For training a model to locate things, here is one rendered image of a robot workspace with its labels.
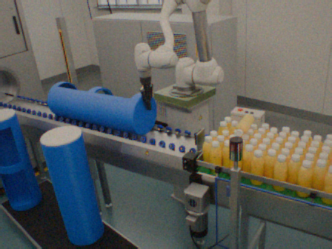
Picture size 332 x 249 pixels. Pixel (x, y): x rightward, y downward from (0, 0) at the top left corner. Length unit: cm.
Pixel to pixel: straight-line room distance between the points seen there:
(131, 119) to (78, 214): 81
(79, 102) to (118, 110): 38
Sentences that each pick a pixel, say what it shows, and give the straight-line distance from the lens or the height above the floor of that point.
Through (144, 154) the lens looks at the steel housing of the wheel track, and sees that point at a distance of 219.
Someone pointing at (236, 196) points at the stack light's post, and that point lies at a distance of 164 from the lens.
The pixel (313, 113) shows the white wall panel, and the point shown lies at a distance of 462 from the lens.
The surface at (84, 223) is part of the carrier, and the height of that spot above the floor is 37.
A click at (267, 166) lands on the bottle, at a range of 176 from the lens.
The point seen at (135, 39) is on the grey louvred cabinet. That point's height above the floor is 119.
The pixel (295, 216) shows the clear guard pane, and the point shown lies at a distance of 174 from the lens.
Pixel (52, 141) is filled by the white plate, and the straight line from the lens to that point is 221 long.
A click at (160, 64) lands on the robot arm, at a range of 196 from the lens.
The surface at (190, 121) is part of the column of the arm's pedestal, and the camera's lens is 258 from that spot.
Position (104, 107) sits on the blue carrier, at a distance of 226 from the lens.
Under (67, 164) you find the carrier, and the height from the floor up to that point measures 88.
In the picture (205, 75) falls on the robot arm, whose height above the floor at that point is 125.
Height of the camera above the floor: 198
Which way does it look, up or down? 26 degrees down
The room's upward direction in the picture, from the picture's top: 5 degrees counter-clockwise
